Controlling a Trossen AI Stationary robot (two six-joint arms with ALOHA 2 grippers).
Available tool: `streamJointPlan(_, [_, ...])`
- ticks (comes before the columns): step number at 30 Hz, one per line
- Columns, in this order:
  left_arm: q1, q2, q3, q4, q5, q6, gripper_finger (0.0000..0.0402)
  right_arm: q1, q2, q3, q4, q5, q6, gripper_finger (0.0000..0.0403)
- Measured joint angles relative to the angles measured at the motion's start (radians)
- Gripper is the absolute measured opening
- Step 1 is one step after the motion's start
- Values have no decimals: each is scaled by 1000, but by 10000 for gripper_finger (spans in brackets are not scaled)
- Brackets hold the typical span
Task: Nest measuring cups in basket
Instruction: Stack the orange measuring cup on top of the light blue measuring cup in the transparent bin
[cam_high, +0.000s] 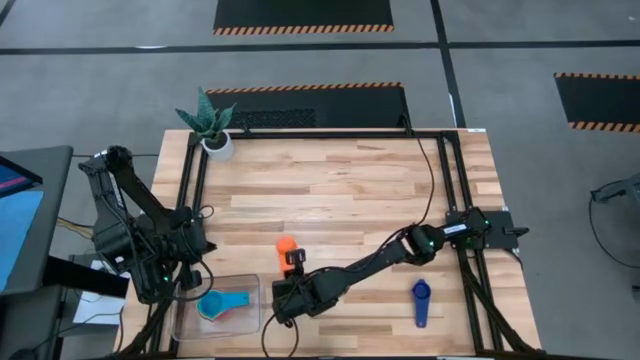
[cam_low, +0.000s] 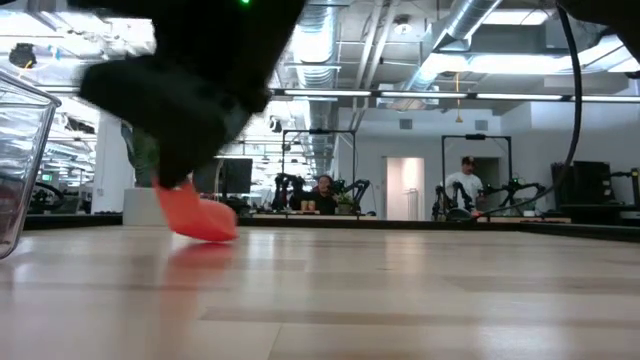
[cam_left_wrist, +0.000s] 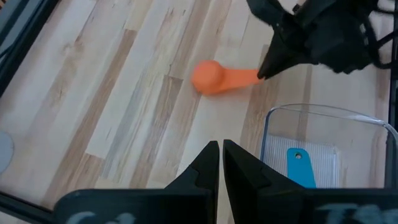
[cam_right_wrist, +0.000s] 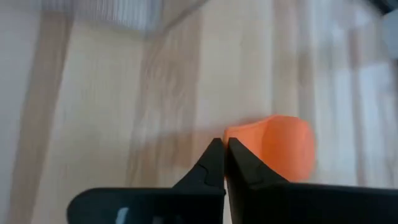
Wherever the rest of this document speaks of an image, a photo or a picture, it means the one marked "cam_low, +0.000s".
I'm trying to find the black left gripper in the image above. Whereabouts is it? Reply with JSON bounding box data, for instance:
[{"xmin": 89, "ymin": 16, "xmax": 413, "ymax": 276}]
[{"xmin": 78, "ymin": 0, "xmax": 307, "ymax": 190}]

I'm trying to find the orange measuring cup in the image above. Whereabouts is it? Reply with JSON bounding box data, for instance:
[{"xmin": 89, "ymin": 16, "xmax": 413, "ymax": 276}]
[{"xmin": 154, "ymin": 179, "xmax": 239, "ymax": 244}]

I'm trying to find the clear plastic basket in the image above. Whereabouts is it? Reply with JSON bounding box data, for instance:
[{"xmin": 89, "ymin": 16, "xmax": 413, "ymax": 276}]
[{"xmin": 0, "ymin": 69, "xmax": 62, "ymax": 260}]

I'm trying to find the black background monitor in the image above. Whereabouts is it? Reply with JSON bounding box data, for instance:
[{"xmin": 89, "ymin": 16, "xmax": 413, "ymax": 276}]
[{"xmin": 192, "ymin": 157, "xmax": 254, "ymax": 197}]

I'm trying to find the potted plant in white pot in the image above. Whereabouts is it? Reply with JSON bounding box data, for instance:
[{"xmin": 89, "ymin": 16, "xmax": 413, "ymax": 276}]
[{"xmin": 119, "ymin": 122, "xmax": 169, "ymax": 227}]

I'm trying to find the person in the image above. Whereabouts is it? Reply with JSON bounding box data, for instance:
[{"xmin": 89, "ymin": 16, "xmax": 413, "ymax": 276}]
[
  {"xmin": 308, "ymin": 173, "xmax": 342, "ymax": 216},
  {"xmin": 443, "ymin": 155, "xmax": 485, "ymax": 216}
]

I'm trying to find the ceiling light strip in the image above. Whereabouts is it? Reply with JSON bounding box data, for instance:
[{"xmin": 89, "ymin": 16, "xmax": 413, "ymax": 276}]
[{"xmin": 272, "ymin": 88, "xmax": 640, "ymax": 104}]

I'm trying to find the black equipment cabinet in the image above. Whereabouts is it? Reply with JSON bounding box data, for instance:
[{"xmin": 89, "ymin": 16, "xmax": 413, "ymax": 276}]
[{"xmin": 549, "ymin": 159, "xmax": 640, "ymax": 226}]

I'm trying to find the black background rig frame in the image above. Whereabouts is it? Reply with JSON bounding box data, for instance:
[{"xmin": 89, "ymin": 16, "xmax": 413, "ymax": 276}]
[
  {"xmin": 281, "ymin": 128, "xmax": 358, "ymax": 217},
  {"xmin": 440, "ymin": 133, "xmax": 514, "ymax": 221}
]

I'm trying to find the silver ventilation duct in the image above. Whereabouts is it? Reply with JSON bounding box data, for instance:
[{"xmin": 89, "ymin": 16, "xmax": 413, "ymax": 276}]
[
  {"xmin": 399, "ymin": 0, "xmax": 504, "ymax": 109},
  {"xmin": 292, "ymin": 0, "xmax": 342, "ymax": 179}
]

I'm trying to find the black metal table frame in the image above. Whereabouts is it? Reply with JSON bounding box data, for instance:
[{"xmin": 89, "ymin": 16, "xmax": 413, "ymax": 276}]
[{"xmin": 22, "ymin": 212, "xmax": 640, "ymax": 245}]

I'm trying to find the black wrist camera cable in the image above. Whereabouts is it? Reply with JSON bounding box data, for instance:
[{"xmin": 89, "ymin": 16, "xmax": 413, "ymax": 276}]
[{"xmin": 474, "ymin": 4, "xmax": 585, "ymax": 220}]

